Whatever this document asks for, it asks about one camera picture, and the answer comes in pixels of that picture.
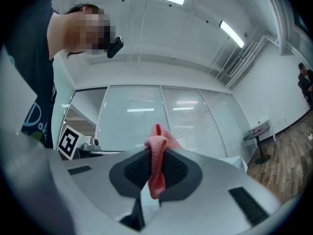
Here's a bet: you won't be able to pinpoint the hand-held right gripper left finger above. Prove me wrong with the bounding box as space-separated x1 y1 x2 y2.
4 133 151 233

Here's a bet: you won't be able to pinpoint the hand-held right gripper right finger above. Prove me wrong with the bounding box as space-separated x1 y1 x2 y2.
145 147 282 235

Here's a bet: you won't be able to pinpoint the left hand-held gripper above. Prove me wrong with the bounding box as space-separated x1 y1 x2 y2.
57 125 104 161

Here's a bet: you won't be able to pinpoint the pink knitted cloth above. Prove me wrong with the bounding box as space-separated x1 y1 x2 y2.
143 123 183 200

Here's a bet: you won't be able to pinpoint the white table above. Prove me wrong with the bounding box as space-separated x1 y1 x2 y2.
219 155 248 174

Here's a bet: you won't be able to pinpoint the glass partition with blinds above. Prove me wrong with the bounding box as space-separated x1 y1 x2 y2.
58 84 250 160

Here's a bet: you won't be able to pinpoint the white and red box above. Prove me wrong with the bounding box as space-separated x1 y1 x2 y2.
249 122 271 135

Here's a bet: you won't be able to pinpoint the person's head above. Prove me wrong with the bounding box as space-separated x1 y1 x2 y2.
47 3 117 58

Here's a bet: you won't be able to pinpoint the white air vent grille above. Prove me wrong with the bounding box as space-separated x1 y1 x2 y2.
224 55 243 77

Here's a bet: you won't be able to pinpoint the round black pedestal table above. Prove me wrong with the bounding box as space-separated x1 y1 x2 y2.
242 120 272 165

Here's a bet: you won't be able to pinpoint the black head-worn camera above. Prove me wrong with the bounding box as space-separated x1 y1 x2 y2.
106 35 124 59

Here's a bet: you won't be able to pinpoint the white wall pipes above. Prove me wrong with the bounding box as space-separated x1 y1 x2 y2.
215 34 278 90

